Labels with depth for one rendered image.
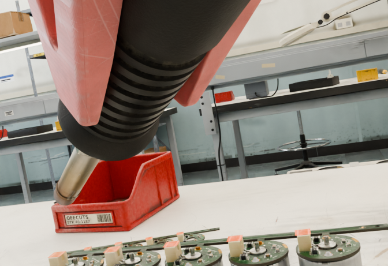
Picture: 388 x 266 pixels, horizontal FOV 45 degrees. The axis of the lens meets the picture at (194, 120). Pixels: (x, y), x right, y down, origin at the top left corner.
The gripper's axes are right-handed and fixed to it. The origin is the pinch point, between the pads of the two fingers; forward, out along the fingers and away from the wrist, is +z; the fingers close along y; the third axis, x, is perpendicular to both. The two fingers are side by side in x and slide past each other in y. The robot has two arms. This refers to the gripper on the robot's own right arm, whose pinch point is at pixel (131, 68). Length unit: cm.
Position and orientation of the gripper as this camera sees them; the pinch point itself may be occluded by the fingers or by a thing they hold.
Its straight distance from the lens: 10.0
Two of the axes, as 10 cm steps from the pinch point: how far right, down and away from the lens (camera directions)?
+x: 5.3, 4.6, -7.1
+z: -1.1, 8.7, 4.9
